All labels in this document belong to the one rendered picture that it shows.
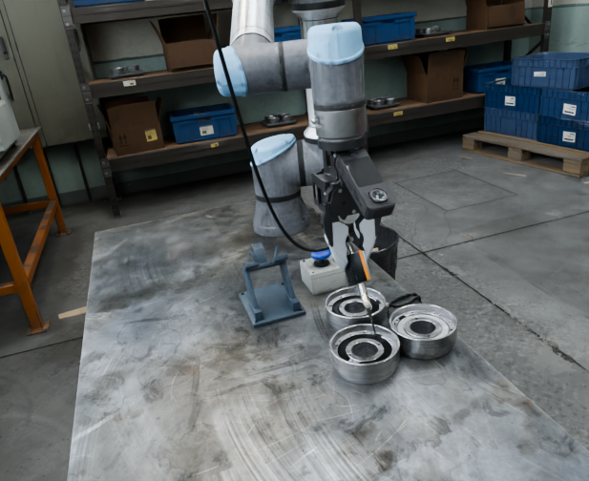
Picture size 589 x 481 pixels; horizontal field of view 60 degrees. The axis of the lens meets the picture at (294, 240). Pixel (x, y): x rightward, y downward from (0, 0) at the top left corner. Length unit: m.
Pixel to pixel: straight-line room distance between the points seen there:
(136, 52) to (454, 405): 4.22
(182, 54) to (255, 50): 3.32
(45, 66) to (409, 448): 4.09
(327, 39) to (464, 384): 0.51
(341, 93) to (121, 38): 4.01
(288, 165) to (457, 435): 0.75
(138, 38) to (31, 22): 0.80
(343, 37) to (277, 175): 0.58
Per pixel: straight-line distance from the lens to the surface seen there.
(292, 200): 1.28
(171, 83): 4.09
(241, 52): 0.84
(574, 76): 4.47
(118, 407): 0.84
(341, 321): 0.86
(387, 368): 0.77
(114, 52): 4.67
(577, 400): 2.08
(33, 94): 4.49
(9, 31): 4.49
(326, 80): 0.73
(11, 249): 2.71
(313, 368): 0.82
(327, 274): 1.00
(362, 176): 0.73
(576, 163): 4.28
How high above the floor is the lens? 1.30
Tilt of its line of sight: 24 degrees down
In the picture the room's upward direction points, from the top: 7 degrees counter-clockwise
